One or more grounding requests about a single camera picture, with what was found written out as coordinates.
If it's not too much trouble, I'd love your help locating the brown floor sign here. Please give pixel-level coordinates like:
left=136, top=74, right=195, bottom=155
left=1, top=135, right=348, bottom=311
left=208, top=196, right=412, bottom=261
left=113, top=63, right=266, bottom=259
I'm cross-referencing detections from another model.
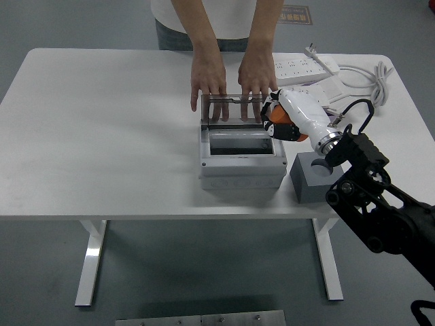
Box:
left=277, top=3, right=313, bottom=26

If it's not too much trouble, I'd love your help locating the orange cylinder battery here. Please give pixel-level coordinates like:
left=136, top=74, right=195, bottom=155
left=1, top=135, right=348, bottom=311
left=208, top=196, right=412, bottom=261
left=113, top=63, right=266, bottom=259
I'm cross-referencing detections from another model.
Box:
left=270, top=103, right=309, bottom=142

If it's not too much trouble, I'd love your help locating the person's right hand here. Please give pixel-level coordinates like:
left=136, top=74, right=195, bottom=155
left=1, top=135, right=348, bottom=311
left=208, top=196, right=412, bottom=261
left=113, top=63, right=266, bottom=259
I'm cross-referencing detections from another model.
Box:
left=190, top=50, right=229, bottom=122

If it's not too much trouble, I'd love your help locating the white wall socket panel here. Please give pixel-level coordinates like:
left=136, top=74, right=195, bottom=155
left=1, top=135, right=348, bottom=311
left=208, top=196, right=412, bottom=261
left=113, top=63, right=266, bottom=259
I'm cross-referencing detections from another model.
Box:
left=292, top=83, right=331, bottom=110

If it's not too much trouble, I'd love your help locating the person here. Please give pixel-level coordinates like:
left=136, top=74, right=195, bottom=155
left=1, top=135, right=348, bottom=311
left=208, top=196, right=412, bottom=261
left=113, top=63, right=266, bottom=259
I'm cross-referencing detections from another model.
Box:
left=150, top=0, right=285, bottom=52

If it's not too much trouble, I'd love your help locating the grey plastic junction box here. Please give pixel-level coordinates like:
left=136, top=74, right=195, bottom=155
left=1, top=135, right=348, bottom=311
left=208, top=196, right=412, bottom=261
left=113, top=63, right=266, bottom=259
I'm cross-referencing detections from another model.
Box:
left=198, top=125, right=288, bottom=191

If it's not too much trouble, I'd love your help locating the white flat cover plate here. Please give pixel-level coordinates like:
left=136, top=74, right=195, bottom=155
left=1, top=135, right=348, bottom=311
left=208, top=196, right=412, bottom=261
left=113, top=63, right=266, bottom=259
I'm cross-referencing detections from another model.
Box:
left=326, top=95, right=364, bottom=118

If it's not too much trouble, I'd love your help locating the person's left hand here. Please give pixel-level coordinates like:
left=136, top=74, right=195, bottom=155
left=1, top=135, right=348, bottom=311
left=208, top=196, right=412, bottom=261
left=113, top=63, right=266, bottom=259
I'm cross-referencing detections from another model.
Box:
left=237, top=52, right=278, bottom=124

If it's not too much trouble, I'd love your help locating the white table leg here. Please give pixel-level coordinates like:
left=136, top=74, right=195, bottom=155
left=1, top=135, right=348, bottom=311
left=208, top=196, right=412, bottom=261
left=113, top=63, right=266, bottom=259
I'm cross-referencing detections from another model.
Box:
left=74, top=219, right=108, bottom=308
left=311, top=217, right=345, bottom=302

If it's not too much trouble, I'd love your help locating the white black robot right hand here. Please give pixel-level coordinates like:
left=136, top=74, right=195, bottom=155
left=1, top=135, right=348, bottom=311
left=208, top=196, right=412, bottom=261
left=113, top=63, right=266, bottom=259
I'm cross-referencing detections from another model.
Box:
left=260, top=87, right=336, bottom=151

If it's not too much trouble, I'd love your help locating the grey block holder with hole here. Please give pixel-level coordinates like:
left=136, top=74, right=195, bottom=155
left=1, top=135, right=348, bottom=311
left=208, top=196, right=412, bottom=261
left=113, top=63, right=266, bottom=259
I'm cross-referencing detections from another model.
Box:
left=288, top=151, right=344, bottom=204

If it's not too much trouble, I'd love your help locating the white power cord with plug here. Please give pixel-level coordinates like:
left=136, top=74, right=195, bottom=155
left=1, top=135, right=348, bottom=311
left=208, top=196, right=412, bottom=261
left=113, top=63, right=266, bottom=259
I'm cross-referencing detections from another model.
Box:
left=304, top=42, right=395, bottom=109

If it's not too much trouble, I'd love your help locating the transparent grey box lid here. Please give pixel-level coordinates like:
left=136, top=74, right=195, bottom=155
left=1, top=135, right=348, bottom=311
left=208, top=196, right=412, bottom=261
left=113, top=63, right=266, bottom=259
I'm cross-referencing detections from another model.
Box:
left=200, top=94, right=273, bottom=129

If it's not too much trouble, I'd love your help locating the grey metal plate with screws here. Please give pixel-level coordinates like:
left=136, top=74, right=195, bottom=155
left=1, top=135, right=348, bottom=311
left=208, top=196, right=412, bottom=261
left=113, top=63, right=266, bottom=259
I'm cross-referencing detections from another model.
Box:
left=114, top=309, right=286, bottom=326

